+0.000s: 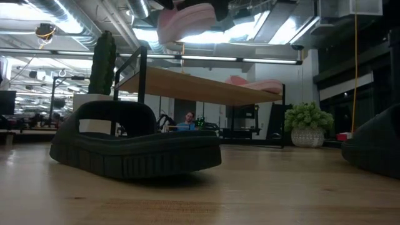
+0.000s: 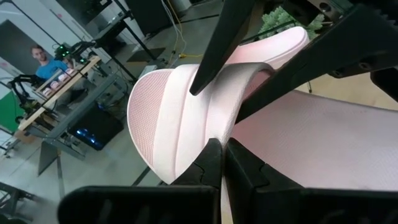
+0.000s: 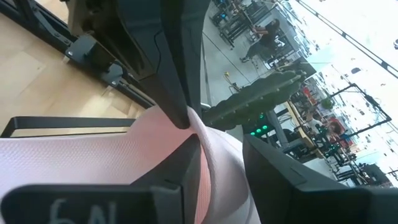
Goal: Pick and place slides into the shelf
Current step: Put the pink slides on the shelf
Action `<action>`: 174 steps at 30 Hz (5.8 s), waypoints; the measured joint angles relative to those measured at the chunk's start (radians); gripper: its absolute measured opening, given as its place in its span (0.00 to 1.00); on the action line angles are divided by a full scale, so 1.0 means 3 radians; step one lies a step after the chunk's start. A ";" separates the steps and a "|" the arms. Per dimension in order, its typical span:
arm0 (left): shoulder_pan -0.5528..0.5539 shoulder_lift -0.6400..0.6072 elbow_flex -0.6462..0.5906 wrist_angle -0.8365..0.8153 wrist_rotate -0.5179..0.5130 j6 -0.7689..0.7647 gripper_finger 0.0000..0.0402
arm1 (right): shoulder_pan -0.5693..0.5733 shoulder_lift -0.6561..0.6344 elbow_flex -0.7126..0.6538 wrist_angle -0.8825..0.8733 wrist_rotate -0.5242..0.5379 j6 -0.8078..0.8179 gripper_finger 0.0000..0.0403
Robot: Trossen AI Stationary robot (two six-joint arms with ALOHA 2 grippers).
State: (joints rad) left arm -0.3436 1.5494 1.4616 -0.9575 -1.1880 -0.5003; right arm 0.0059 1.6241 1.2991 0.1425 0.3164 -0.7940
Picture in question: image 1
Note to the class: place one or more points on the black rubber slide sandal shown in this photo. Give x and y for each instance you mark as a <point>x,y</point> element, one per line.
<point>134,153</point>
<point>378,147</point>

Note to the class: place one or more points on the white square planter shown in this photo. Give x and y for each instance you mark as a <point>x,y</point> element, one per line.
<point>93,126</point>

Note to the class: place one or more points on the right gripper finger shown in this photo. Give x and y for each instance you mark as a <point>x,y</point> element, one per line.
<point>165,3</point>
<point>220,9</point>

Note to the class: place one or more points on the pale green bushy plant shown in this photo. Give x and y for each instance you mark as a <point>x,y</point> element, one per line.
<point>307,115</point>

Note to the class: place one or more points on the pink rubber slide sandal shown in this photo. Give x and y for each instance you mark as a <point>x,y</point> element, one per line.
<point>184,25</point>
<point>265,86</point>

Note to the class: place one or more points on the black background robot arm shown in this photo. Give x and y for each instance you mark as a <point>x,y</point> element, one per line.
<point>164,120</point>

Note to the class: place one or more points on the red box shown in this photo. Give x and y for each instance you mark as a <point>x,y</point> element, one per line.
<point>343,136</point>

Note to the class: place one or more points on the wooden shelf black metal frame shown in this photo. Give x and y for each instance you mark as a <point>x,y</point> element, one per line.
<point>193,89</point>

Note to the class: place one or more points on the white woven plant pot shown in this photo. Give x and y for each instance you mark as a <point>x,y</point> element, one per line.
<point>307,137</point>

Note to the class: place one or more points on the long linear ceiling light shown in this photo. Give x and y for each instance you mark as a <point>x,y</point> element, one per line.
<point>206,58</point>

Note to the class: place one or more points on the black computer monitor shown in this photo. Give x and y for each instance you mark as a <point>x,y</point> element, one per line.
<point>7,103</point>

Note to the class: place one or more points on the person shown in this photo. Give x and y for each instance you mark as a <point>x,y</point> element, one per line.
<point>187,123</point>

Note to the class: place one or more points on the black desk with monitor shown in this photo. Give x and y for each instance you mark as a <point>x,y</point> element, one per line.
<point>242,112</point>

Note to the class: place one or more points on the tall dark green cactus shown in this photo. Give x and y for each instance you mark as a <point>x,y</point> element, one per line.
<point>103,62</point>

